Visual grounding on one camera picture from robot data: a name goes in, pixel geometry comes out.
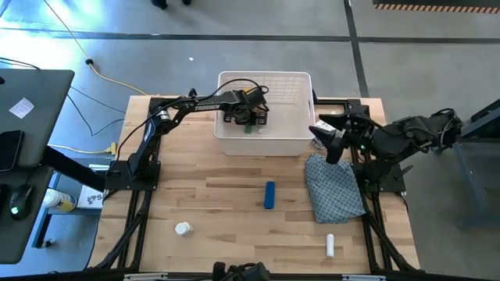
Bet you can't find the yellow extension cord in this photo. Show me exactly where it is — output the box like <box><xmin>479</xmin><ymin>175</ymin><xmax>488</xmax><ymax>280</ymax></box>
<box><xmin>47</xmin><ymin>142</ymin><xmax>118</xmax><ymax>155</ymax></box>

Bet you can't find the yellow floor cable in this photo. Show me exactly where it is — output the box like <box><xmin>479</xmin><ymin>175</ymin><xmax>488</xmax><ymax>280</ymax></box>
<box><xmin>42</xmin><ymin>0</ymin><xmax>152</xmax><ymax>97</ymax></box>

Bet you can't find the grey desk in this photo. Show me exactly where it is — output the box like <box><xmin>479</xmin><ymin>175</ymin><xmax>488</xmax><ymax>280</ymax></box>
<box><xmin>0</xmin><ymin>69</ymin><xmax>76</xmax><ymax>265</ymax></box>

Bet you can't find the white and yellow bottle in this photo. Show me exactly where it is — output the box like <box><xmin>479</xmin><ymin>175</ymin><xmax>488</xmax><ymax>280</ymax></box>
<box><xmin>42</xmin><ymin>188</ymin><xmax>78</xmax><ymax>214</ymax></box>

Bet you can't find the white plastic bottle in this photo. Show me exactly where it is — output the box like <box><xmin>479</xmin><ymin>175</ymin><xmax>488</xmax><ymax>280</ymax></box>
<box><xmin>174</xmin><ymin>221</ymin><xmax>194</xmax><ymax>237</ymax></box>

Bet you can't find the black floor cable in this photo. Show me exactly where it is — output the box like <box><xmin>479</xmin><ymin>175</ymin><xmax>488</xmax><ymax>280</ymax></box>
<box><xmin>66</xmin><ymin>85</ymin><xmax>126</xmax><ymax>137</ymax></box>
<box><xmin>0</xmin><ymin>57</ymin><xmax>40</xmax><ymax>70</ymax></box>

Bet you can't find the grey-blue metal cart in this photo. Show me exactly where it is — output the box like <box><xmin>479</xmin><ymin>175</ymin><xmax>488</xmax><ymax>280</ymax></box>
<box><xmin>460</xmin><ymin>99</ymin><xmax>500</xmax><ymax>231</ymax></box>

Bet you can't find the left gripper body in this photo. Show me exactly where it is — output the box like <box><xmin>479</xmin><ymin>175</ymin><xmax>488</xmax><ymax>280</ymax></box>
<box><xmin>224</xmin><ymin>91</ymin><xmax>269</xmax><ymax>115</ymax></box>

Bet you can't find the hazard striped floor mat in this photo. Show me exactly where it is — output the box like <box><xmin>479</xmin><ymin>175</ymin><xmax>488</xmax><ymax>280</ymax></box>
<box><xmin>372</xmin><ymin>0</ymin><xmax>500</xmax><ymax>15</ymax></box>

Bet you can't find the silver metal bracket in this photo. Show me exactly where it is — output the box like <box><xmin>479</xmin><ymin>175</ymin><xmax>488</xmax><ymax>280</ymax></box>
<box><xmin>342</xmin><ymin>274</ymin><xmax>387</xmax><ymax>281</ymax></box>
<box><xmin>123</xmin><ymin>272</ymin><xmax>169</xmax><ymax>281</ymax></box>

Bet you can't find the white plastic basket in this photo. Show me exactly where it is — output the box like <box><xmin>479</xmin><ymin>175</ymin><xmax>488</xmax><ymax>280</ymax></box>
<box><xmin>213</xmin><ymin>70</ymin><xmax>316</xmax><ymax>157</ymax></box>

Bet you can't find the black aluminium table frame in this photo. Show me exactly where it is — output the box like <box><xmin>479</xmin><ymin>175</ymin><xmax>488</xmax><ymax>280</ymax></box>
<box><xmin>87</xmin><ymin>95</ymin><xmax>423</xmax><ymax>281</ymax></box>

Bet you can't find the blue bandage roll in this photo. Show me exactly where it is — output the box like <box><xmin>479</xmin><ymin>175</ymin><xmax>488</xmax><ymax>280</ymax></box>
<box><xmin>263</xmin><ymin>180</ymin><xmax>277</xmax><ymax>210</ymax></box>

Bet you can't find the black computer mouse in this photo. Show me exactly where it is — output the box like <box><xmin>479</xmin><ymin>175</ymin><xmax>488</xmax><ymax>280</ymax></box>
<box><xmin>8</xmin><ymin>183</ymin><xmax>35</xmax><ymax>222</ymax></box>

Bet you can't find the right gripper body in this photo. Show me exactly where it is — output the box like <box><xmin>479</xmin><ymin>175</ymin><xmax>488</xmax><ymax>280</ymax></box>
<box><xmin>339</xmin><ymin>116</ymin><xmax>378</xmax><ymax>155</ymax></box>

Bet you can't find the white printed box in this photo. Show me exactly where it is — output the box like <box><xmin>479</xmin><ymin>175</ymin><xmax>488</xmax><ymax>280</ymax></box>
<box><xmin>77</xmin><ymin>185</ymin><xmax>109</xmax><ymax>210</ymax></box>

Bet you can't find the white printed supply packet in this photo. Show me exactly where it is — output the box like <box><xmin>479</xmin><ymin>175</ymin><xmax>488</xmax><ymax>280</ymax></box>
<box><xmin>311</xmin><ymin>119</ymin><xmax>335</xmax><ymax>151</ymax></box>

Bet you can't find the blue patterned cloth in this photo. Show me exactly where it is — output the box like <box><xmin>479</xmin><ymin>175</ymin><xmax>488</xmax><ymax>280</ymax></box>
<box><xmin>304</xmin><ymin>153</ymin><xmax>367</xmax><ymax>225</ymax></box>

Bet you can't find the white sticky note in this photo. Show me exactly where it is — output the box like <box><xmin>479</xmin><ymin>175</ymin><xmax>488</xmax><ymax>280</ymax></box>
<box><xmin>8</xmin><ymin>96</ymin><xmax>35</xmax><ymax>120</ymax></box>

